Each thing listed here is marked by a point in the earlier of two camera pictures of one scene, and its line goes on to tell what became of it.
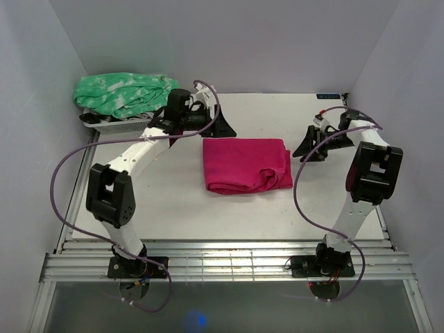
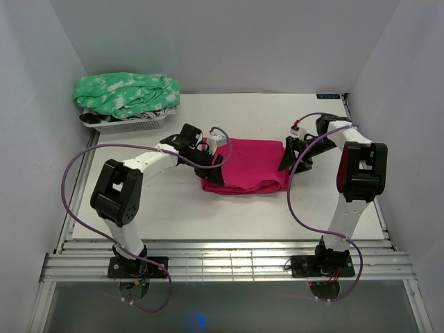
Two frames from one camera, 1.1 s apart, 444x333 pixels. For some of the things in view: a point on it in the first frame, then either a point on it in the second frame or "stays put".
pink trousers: x=244 y=165 stays put
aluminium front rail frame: x=211 y=260 stays put
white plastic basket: x=121 y=126 stays put
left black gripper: x=220 y=128 to x=211 y=175
